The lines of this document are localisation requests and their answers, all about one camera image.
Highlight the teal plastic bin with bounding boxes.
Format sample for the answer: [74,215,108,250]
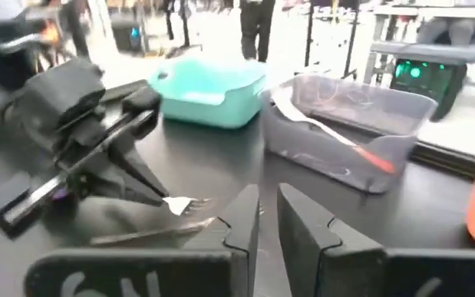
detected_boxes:
[148,55,268,130]

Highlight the black stand frame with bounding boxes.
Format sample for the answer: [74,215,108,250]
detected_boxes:
[304,0,361,80]

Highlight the silver fork with orange handle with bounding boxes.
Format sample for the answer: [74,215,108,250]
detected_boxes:
[270,87,398,175]

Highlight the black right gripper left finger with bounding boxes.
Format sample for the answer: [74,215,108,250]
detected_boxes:
[24,184,261,297]

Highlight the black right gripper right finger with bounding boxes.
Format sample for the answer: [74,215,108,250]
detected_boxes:
[277,183,475,297]

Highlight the grey workbench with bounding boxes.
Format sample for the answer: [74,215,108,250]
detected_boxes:
[363,3,475,86]

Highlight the dark waste bin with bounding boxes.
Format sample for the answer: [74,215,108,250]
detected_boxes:
[111,14,147,54]

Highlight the grey translucent plastic bin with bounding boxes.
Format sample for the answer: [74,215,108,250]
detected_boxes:
[260,73,440,195]

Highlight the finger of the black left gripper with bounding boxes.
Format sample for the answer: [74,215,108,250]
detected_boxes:
[107,142,171,203]
[72,172,165,207]

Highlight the black computer with green lights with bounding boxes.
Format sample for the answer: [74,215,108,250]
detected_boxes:
[388,57,468,123]

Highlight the person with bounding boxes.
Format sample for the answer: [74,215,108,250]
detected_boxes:
[416,16,475,46]
[238,0,278,64]
[59,0,94,59]

